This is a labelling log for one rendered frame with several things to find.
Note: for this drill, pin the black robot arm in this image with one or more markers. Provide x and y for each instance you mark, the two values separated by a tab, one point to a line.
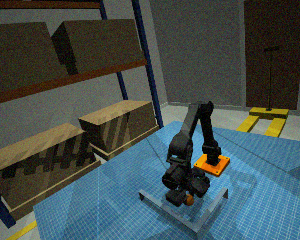
182	147

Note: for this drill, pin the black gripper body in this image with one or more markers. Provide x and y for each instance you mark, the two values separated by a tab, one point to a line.
177	197

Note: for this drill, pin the orange ball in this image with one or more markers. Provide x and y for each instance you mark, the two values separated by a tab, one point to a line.
190	200

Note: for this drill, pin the low clear corner walls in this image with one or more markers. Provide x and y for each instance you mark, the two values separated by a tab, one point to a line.
181	226

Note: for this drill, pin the clear l-shaped low wall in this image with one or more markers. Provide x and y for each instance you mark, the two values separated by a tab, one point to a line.
195	228

